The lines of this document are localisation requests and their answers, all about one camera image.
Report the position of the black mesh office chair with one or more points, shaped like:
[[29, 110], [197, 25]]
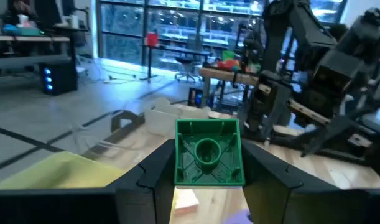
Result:
[[186, 60]]

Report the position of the red toy tray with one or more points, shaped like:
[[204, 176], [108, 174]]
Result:
[[227, 64]]

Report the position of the red-white playing card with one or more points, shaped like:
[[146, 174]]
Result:
[[186, 202]]

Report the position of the wooden desk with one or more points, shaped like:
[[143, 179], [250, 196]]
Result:
[[28, 38]]

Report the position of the computer tower with blue lights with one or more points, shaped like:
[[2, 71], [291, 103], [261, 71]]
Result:
[[62, 77]]

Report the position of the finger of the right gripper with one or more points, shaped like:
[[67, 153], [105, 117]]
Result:
[[336, 132]]

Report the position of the wooden background table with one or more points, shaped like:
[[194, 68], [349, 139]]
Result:
[[220, 74]]

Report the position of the black desk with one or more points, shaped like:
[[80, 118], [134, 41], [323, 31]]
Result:
[[177, 49]]

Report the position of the yellow translucent plastic bin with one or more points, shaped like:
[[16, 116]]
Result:
[[59, 171]]

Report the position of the red box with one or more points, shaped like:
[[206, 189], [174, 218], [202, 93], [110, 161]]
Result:
[[151, 40]]

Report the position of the black computer tower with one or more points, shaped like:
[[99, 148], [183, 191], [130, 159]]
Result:
[[196, 99]]

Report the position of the large clear plastic bin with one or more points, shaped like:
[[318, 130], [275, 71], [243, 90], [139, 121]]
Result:
[[93, 144]]

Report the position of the black aluminium frame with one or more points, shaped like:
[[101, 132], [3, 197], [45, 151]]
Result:
[[127, 116]]

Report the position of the grey plastic bin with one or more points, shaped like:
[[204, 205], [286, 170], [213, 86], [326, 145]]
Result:
[[160, 123]]

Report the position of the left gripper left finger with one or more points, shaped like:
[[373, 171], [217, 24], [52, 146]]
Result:
[[146, 193]]

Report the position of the purple foam die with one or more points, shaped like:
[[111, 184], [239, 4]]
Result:
[[239, 219]]

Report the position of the white cup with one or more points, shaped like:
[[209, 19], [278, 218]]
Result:
[[74, 21]]

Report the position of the dark green square brick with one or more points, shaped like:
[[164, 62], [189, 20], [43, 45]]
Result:
[[189, 174]]

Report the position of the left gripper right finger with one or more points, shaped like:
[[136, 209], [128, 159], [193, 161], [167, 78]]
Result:
[[270, 193]]

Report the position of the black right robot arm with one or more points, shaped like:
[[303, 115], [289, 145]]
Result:
[[301, 31]]

